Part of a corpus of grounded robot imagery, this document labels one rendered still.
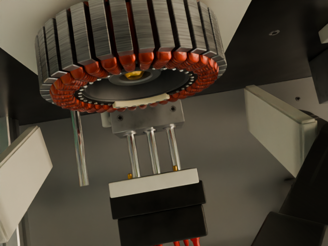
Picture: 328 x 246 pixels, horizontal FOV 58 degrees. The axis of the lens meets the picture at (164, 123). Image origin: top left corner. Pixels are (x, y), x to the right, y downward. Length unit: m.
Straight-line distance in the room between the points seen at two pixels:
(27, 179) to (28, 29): 0.08
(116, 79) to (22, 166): 0.07
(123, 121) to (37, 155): 0.14
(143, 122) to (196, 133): 0.15
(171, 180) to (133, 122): 0.12
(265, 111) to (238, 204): 0.29
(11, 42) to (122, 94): 0.08
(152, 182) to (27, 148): 0.08
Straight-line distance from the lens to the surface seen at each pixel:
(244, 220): 0.45
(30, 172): 0.18
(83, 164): 0.26
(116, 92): 0.21
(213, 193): 0.44
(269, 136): 0.17
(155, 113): 0.30
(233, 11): 0.20
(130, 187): 0.20
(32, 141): 0.18
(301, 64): 0.41
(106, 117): 0.32
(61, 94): 0.17
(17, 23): 0.18
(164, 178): 0.20
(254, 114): 0.18
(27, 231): 0.43
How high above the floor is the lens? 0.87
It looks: 9 degrees down
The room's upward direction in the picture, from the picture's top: 170 degrees clockwise
